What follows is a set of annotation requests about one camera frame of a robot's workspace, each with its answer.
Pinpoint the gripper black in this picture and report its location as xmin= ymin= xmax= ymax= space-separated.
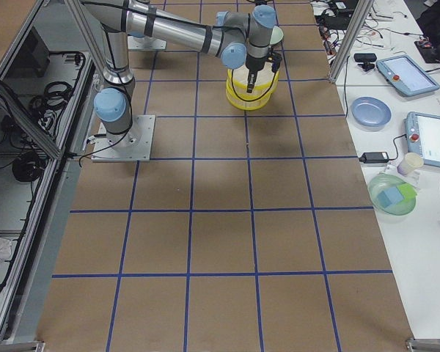
xmin=246 ymin=47 xmax=270 ymax=92

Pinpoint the yellow bamboo steamer with cloth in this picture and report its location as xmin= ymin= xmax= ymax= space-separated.
xmin=226 ymin=87 xmax=272 ymax=111

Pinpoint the light green plate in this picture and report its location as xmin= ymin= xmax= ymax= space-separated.
xmin=270 ymin=26 xmax=284 ymax=46

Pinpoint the black webcam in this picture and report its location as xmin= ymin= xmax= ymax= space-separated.
xmin=353 ymin=53 xmax=377 ymax=72

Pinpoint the blue plate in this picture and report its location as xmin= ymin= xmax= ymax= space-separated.
xmin=351 ymin=96 xmax=392 ymax=131

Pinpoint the black power adapter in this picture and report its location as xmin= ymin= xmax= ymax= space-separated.
xmin=359 ymin=152 xmax=394 ymax=164

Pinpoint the teach pendant far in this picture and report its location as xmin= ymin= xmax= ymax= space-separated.
xmin=375 ymin=55 xmax=440 ymax=97

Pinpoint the teach pendant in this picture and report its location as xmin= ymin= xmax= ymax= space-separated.
xmin=375 ymin=55 xmax=440 ymax=97
xmin=405 ymin=111 xmax=440 ymax=167

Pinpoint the green bowl with sponges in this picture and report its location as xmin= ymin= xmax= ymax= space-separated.
xmin=367 ymin=174 xmax=417 ymax=216

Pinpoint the paper cup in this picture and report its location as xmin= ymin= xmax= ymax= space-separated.
xmin=397 ymin=153 xmax=424 ymax=176

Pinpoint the teach pendant near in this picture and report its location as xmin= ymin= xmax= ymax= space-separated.
xmin=405 ymin=111 xmax=440 ymax=167

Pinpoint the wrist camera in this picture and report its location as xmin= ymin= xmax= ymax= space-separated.
xmin=268 ymin=50 xmax=282 ymax=73

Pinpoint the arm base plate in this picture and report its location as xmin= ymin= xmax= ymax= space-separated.
xmin=128 ymin=36 xmax=166 ymax=51
xmin=91 ymin=115 xmax=155 ymax=162

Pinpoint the aluminium frame post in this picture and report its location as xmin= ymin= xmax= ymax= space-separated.
xmin=328 ymin=0 xmax=373 ymax=83

